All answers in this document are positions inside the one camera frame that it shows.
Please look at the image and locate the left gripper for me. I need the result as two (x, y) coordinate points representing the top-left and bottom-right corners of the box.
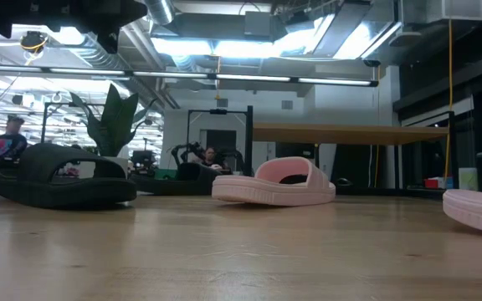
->
(52, 0), (148, 54)

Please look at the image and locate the black slide sandal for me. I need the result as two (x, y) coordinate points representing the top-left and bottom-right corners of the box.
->
(0, 142), (138, 210)
(130, 161), (222, 196)

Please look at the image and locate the pink slide sandal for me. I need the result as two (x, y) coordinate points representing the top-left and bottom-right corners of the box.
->
(442, 188), (482, 240)
(211, 156), (337, 207)

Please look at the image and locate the long LED light bar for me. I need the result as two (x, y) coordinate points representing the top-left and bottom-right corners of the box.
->
(0, 63), (379, 88)

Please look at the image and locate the round black ceiling device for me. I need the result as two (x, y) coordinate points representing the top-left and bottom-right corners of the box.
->
(18, 30), (49, 54)

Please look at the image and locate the snake plant in white pot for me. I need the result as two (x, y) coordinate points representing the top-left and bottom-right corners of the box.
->
(69, 83), (158, 179)

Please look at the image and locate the background robot workstation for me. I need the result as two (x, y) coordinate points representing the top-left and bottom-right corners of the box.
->
(172, 107), (247, 175)

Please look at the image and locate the person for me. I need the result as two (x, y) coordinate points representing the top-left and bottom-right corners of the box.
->
(200, 145), (225, 171)
(0, 115), (28, 162)

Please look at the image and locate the light green box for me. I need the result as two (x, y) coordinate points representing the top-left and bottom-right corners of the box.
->
(458, 167), (479, 191)

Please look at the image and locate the silver spiral air duct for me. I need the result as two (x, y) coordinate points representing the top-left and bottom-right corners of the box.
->
(71, 33), (180, 110)
(142, 0), (176, 26)

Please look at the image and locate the background black rig frame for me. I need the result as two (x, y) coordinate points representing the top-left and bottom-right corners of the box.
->
(41, 101), (100, 144)

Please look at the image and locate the wooden shelf with black frame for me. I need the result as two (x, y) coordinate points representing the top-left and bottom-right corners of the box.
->
(244, 105), (455, 189)

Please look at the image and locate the hanging yellow cable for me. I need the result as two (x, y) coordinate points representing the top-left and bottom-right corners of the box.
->
(447, 18), (454, 181)

